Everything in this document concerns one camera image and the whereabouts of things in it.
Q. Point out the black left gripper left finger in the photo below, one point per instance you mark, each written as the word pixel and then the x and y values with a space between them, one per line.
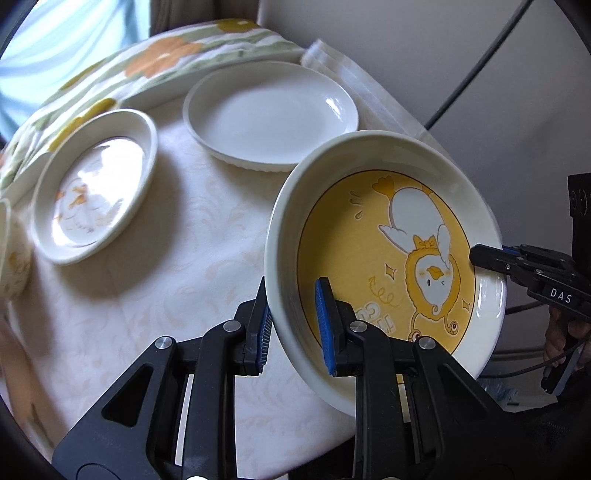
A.
pixel 171 414

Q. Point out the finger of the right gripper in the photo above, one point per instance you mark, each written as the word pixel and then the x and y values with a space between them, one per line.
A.
pixel 506 260

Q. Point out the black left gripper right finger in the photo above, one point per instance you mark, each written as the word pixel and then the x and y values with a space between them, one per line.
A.
pixel 419 413

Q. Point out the yellow duck plate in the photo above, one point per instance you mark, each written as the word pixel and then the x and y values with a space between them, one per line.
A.
pixel 390 221

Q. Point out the white duck plate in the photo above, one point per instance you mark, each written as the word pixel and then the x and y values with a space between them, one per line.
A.
pixel 93 185

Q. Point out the person's right hand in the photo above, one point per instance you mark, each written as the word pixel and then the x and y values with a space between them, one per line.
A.
pixel 555 337

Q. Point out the small white cup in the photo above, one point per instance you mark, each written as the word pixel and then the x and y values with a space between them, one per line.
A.
pixel 16 253

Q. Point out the plain white oval plate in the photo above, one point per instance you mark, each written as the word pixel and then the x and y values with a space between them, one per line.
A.
pixel 267 115

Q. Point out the floral quilt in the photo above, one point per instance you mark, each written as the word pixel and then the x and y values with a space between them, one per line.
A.
pixel 153 62

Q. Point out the light blue curtain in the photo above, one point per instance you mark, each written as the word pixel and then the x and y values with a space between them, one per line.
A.
pixel 57 40

